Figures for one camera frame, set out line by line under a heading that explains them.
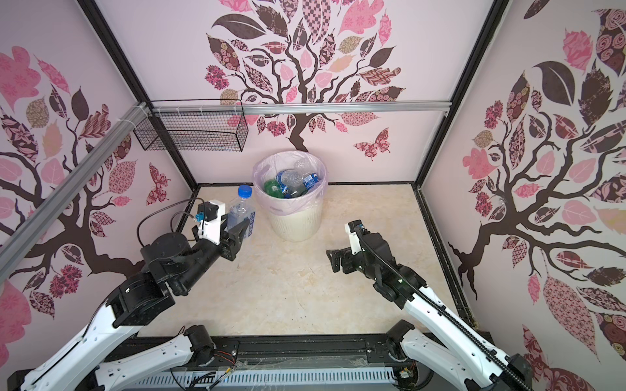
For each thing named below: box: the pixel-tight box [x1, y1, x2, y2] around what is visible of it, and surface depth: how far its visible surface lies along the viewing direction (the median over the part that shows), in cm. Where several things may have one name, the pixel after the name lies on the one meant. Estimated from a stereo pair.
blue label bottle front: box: [282, 172, 320, 198], surface depth 92 cm
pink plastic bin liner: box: [252, 149, 329, 216], surface depth 87 cm
